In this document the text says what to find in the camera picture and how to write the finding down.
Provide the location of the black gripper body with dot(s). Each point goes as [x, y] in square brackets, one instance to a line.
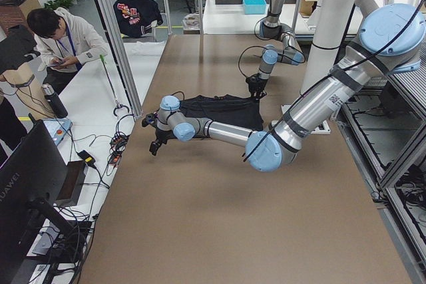
[161, 136]
[255, 84]

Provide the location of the black t-shirt with logo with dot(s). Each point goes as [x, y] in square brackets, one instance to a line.
[228, 109]

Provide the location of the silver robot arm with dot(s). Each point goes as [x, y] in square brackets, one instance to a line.
[271, 28]
[354, 41]

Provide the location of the reacher grabber tool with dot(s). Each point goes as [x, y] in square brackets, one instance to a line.
[119, 109]

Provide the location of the blue plastic bin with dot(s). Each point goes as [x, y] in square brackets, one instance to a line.
[254, 7]

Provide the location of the black power adapter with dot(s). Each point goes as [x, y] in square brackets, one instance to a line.
[84, 155]

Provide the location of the white cloth on side table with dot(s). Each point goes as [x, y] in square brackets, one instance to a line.
[141, 51]

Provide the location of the black box on side table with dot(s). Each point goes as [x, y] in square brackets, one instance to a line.
[73, 184]

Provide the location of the teach pendant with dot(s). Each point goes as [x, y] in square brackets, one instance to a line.
[57, 128]

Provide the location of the black water bottle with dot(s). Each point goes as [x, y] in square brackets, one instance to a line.
[54, 101]

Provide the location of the dark varsity jacket with patches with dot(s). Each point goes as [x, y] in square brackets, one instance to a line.
[136, 18]

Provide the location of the seated person in beige hoodie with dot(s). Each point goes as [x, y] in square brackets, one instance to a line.
[66, 42]

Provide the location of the aluminium slatted workbench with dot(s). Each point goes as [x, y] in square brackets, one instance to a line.
[411, 86]

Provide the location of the black Huawei monitor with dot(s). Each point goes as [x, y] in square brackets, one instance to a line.
[31, 180]

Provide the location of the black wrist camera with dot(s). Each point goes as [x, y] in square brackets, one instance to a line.
[149, 120]

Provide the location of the aluminium frame post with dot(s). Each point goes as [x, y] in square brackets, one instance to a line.
[111, 29]

